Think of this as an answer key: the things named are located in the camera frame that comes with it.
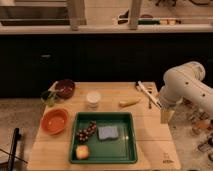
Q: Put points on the red grape bunch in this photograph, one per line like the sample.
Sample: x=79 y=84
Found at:
x=84 y=134

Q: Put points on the white handled tool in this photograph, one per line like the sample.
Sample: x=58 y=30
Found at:
x=152 y=98

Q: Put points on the dark maroon bowl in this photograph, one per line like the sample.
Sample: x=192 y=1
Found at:
x=65 y=88

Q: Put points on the orange-red bowl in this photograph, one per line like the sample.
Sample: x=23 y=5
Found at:
x=54 y=121

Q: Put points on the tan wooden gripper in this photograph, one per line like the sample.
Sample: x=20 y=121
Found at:
x=166 y=115

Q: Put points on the black stand post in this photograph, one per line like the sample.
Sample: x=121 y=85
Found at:
x=16 y=137

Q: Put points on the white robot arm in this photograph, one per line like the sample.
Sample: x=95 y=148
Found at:
x=185 y=82

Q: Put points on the white cup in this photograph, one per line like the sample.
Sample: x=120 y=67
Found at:
x=93 y=98

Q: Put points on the red yellow apple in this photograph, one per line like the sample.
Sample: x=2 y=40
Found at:
x=82 y=152

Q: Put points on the green leafy vegetable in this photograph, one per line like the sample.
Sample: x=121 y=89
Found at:
x=49 y=98

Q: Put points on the left wooden post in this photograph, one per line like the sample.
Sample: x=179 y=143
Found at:
x=76 y=13

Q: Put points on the wooden post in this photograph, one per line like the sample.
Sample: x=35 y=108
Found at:
x=134 y=13
x=76 y=13

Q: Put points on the blue sponge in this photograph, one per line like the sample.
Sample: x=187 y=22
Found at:
x=107 y=132

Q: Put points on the yellow banana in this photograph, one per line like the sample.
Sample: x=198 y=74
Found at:
x=129 y=102

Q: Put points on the right wooden post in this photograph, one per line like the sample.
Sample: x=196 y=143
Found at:
x=134 y=13

